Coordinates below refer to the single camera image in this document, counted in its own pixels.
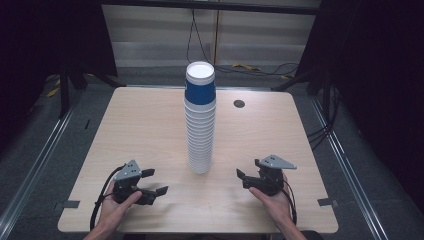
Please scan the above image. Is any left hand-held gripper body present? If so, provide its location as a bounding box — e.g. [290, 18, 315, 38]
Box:
[112, 159, 144, 204]

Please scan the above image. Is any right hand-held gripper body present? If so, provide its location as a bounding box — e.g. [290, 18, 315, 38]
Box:
[258, 154, 298, 197]

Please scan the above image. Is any stack of paper cups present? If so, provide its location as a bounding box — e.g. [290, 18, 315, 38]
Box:
[183, 98, 217, 175]

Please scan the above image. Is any person's right hand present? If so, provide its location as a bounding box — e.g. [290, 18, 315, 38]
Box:
[248, 172, 297, 230]

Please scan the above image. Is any person's left hand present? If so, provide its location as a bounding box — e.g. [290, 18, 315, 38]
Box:
[98, 181, 143, 232]

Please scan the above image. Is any grey tape strip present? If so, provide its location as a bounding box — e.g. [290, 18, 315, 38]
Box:
[54, 199, 81, 211]
[317, 197, 339, 208]

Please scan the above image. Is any black metal stand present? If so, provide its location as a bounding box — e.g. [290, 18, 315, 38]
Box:
[57, 64, 126, 120]
[271, 66, 336, 116]

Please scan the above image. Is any black curtain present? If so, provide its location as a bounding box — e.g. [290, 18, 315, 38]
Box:
[0, 0, 118, 154]
[295, 0, 424, 204]

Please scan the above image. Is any black overhead beam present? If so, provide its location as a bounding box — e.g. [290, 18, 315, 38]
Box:
[100, 0, 322, 16]

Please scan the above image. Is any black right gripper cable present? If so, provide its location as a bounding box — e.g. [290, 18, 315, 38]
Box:
[281, 179, 299, 226]

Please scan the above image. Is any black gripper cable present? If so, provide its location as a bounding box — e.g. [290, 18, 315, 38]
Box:
[89, 164, 127, 232]
[281, 179, 299, 226]

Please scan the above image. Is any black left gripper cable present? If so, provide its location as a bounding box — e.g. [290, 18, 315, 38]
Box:
[89, 164, 127, 232]

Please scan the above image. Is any bundle of black cables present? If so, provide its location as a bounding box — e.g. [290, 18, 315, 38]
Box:
[306, 88, 342, 152]

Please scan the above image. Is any metal floor rail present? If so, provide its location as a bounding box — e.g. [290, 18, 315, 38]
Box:
[0, 105, 77, 236]
[309, 95, 390, 240]

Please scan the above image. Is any black floor cable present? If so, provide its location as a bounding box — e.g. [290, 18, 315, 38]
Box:
[213, 62, 300, 78]

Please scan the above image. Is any yellow floor strap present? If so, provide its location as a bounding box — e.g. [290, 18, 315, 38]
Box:
[231, 62, 262, 72]

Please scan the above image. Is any thin brass wall pole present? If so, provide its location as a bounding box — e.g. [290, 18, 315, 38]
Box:
[213, 9, 221, 66]

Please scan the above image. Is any black hanging cable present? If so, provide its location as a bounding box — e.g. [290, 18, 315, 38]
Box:
[185, 8, 234, 74]

